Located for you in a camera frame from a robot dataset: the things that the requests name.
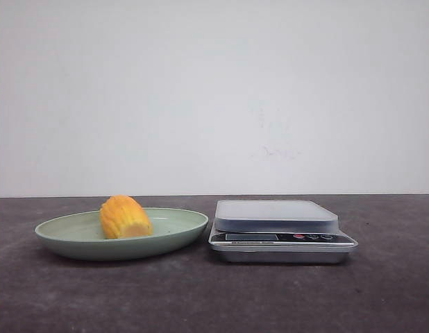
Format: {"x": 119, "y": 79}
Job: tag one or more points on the yellow corn cob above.
{"x": 122, "y": 217}

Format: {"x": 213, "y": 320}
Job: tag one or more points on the silver digital kitchen scale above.
{"x": 278, "y": 231}

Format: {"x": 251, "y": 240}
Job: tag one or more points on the light green plate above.
{"x": 80, "y": 236}

